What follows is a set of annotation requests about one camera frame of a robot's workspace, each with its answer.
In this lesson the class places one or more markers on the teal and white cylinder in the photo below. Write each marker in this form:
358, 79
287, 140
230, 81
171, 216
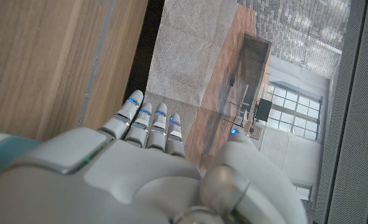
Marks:
3, 149

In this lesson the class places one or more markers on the black backdrop stand pole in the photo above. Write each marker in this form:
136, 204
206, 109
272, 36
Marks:
340, 112

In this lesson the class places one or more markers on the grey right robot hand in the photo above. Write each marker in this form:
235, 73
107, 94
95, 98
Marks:
125, 180

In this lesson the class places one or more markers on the printed room backdrop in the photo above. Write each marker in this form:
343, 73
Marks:
187, 62

